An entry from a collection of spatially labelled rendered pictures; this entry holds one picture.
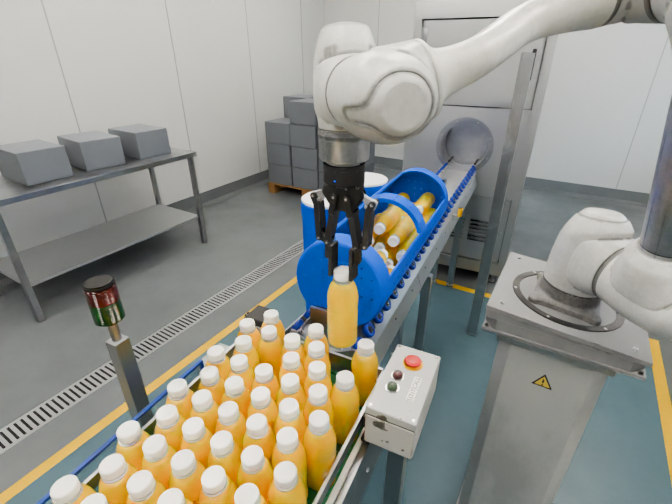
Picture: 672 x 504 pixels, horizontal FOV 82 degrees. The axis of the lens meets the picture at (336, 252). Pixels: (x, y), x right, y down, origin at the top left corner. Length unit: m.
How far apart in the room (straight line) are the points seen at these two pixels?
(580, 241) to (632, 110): 4.87
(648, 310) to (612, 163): 5.06
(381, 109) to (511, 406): 1.11
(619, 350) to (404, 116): 0.88
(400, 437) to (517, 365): 0.57
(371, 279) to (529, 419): 0.67
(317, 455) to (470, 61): 0.71
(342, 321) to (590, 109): 5.37
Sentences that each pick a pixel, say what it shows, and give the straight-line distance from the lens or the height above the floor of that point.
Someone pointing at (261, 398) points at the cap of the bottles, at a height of 1.08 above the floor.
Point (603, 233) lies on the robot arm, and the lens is 1.15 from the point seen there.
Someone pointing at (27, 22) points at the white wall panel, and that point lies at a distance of 4.19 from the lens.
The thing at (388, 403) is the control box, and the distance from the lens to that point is 0.81.
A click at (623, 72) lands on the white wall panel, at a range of 5.93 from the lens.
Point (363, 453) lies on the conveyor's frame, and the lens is 0.99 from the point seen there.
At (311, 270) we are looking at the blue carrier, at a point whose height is 1.12.
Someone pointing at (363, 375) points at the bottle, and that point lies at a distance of 0.98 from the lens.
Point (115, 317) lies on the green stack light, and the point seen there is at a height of 1.18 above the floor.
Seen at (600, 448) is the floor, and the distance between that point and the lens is 2.46.
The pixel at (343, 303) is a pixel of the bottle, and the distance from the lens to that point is 0.80.
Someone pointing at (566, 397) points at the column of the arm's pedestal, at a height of 0.84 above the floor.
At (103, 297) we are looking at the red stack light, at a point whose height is 1.23.
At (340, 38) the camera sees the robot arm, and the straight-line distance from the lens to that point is 0.64.
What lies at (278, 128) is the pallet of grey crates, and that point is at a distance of 5.09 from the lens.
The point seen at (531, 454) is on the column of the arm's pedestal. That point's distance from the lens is 1.52.
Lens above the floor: 1.70
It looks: 27 degrees down
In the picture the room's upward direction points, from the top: straight up
